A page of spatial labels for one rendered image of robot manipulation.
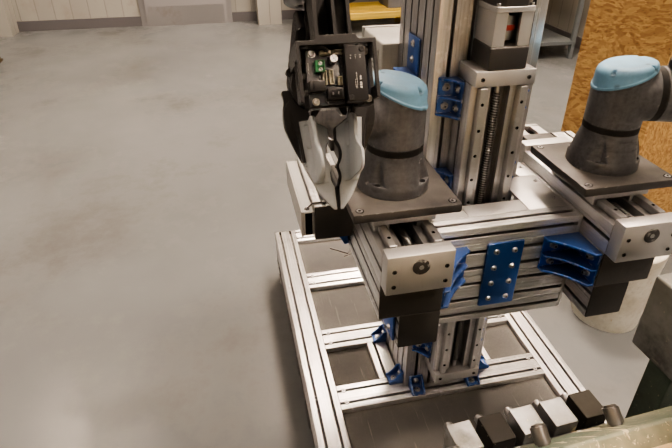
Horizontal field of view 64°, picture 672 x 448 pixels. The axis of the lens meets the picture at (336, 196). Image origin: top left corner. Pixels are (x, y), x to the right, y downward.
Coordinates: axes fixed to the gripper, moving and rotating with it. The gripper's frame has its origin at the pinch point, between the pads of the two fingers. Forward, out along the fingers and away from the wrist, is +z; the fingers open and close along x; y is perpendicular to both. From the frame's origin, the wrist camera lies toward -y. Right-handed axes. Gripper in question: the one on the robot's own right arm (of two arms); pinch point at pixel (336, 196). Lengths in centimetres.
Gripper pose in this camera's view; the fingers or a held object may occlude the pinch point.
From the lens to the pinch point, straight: 53.6
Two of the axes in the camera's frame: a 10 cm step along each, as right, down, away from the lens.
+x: 9.8, -1.0, 1.8
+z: 1.0, 9.9, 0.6
